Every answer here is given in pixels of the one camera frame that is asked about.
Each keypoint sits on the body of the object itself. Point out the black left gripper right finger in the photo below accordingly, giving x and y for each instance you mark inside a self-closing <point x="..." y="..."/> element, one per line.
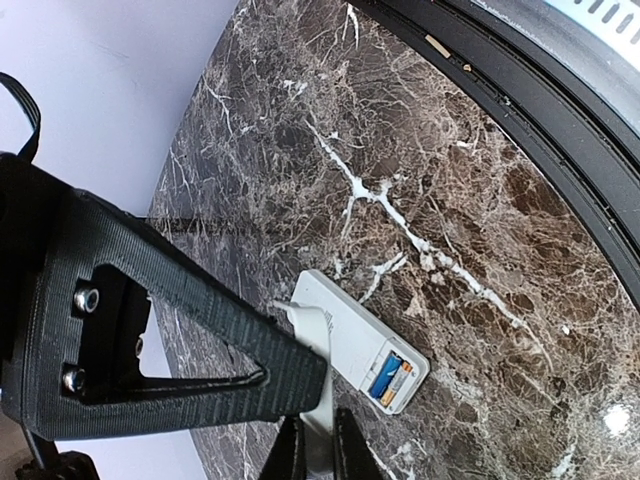
<point x="352" y="458"/>

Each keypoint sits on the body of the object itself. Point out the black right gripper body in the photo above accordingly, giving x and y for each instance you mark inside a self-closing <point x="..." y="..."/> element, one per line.
<point x="35" y="282"/>

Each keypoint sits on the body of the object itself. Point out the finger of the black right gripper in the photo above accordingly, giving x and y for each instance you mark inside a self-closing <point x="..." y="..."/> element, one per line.
<point x="158" y="345"/>

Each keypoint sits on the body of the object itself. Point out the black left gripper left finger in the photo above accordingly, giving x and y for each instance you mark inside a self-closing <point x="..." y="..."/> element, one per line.
<point x="287" y="458"/>

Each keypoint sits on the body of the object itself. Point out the white remote control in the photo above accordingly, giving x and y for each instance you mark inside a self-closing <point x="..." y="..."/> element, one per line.
<point x="360" y="342"/>

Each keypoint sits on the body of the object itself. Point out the blue battery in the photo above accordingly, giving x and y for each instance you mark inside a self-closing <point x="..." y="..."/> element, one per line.
<point x="388" y="370"/>

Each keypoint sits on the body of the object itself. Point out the gold battery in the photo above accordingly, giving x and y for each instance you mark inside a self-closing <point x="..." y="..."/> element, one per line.
<point x="403" y="373"/>

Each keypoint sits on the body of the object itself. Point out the white battery cover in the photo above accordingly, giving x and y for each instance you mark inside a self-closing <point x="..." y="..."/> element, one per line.
<point x="311" y="328"/>

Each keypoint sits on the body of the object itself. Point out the black front rail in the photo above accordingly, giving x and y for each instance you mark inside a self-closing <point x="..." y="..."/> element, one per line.
<point x="579" y="143"/>

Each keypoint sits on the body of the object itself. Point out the white slotted cable duct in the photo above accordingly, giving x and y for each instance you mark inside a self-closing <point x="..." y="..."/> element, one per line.
<point x="615" y="22"/>

